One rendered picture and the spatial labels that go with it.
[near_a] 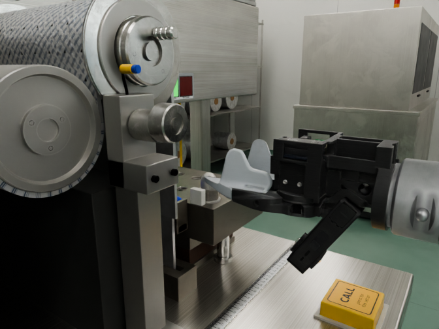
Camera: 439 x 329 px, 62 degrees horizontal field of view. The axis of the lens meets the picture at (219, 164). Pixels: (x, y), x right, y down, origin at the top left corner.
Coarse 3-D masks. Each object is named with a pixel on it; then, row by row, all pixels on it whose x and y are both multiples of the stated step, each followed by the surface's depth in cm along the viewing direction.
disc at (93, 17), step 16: (96, 0) 36; (112, 0) 38; (160, 0) 43; (96, 16) 36; (96, 32) 37; (96, 48) 37; (176, 48) 47; (96, 64) 37; (176, 64) 47; (96, 80) 37; (176, 80) 48; (160, 96) 46
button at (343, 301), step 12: (336, 288) 52; (348, 288) 52; (360, 288) 52; (324, 300) 50; (336, 300) 50; (348, 300) 50; (360, 300) 50; (372, 300) 50; (324, 312) 50; (336, 312) 48; (348, 312) 48; (360, 312) 47; (372, 312) 47; (348, 324) 48; (360, 324) 47; (372, 324) 46
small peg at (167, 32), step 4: (156, 28) 40; (160, 28) 40; (164, 28) 39; (168, 28) 39; (172, 28) 39; (176, 28) 39; (156, 32) 40; (160, 32) 40; (164, 32) 39; (168, 32) 39; (172, 32) 39; (176, 32) 39; (156, 36) 40; (160, 36) 40; (164, 36) 39; (168, 36) 39; (172, 36) 39; (176, 36) 40
